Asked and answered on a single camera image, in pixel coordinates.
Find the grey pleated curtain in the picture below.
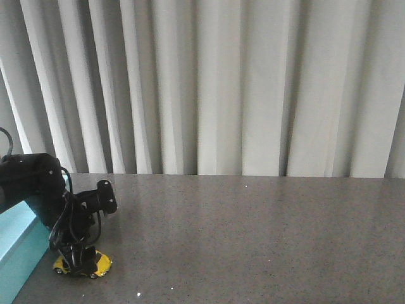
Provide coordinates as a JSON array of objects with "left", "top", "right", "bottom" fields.
[{"left": 1, "top": 1, "right": 404, "bottom": 178}]

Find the light blue plastic box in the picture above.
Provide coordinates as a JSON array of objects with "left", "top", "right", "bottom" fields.
[{"left": 0, "top": 201, "right": 49, "bottom": 303}]

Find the black cable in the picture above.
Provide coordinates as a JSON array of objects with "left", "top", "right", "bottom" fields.
[{"left": 0, "top": 127, "right": 103, "bottom": 270}]

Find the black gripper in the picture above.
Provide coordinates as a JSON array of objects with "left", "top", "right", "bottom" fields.
[{"left": 37, "top": 189, "right": 101, "bottom": 275}]

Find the yellow toy beetle car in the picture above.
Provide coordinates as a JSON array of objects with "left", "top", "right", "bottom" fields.
[{"left": 53, "top": 250, "right": 113, "bottom": 279}]

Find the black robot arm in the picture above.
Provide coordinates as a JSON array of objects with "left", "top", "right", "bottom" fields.
[{"left": 1, "top": 153, "right": 101, "bottom": 278}]

